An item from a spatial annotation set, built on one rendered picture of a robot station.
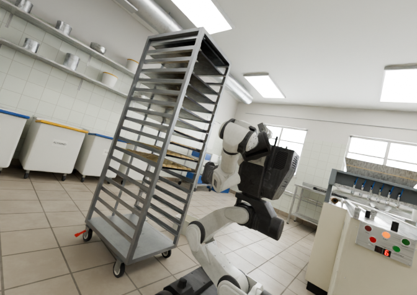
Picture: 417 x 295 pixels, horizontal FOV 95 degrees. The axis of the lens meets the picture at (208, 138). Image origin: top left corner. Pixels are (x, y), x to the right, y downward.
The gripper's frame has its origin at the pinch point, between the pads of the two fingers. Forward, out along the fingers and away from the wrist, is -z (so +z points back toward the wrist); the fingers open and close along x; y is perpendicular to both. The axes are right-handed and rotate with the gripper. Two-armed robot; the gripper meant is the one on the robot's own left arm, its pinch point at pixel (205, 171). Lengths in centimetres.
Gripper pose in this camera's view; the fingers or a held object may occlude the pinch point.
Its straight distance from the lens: 110.9
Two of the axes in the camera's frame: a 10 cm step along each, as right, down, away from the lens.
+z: 4.3, 0.5, -9.0
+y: -8.6, -2.9, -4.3
